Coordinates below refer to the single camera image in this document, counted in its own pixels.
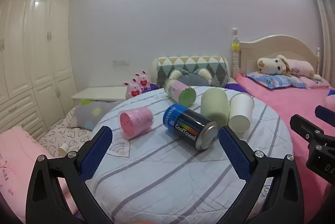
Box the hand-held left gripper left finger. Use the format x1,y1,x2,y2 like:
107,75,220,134
26,126,113,224

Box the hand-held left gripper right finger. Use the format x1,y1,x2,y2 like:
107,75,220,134
218,126,305,224

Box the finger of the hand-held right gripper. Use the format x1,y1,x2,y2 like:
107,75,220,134
290,114,327,147
315,105,335,121

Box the small white cup on bed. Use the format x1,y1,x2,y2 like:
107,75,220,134
58,143,69,157

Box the white paper cup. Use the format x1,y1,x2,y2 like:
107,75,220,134
228,93,255,134

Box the pink plastic cup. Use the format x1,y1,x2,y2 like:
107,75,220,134
118,107,155,139

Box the pale green cup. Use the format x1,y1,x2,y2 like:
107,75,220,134
201,88,230,127

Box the pink and green labelled cup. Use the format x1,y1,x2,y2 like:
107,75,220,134
164,79,197,106

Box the pink blanket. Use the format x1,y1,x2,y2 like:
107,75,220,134
234,75,335,224

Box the heart print bedsheet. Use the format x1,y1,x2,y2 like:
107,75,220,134
39,107,93,160

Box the grey patterned cushion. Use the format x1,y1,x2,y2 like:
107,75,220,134
70,100,119,131

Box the blue and black can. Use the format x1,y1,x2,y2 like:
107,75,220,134
163,104,219,151

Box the blue printed pillow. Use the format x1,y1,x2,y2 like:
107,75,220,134
246,71,308,89

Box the white nightstand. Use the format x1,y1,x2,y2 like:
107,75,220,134
71,86,128,104

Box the cream plush dog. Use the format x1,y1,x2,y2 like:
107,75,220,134
256,54,322,81

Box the purple cloth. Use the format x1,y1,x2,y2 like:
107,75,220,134
224,83,252,96

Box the pink printed quilt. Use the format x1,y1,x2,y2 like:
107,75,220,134
0,126,80,224

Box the cream wooden bed headboard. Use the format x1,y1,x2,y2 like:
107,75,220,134
231,28,321,78

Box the pink plush bunnies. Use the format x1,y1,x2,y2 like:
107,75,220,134
125,71,150,100

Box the grey plush pillow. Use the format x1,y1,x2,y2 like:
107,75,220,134
170,68,213,87

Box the triangle patterned headboard cushion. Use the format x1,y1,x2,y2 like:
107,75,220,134
156,56,229,89

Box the cream wardrobe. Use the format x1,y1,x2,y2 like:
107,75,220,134
0,0,77,141

